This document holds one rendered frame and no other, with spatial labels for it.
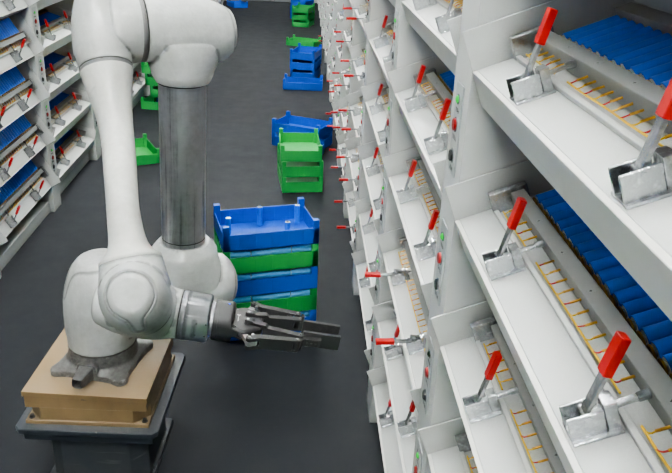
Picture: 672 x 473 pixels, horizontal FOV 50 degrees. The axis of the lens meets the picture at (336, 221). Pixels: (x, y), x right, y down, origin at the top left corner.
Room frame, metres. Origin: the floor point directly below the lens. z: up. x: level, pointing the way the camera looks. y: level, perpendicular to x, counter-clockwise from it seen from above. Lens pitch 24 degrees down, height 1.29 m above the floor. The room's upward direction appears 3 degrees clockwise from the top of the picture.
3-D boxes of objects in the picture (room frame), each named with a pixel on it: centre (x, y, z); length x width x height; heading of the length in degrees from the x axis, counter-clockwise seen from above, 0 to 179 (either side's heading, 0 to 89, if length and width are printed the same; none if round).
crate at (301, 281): (2.07, 0.22, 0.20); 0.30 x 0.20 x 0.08; 108
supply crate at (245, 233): (2.07, 0.22, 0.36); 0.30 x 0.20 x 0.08; 108
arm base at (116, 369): (1.39, 0.54, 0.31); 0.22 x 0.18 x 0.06; 172
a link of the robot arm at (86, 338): (1.42, 0.52, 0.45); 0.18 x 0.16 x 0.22; 117
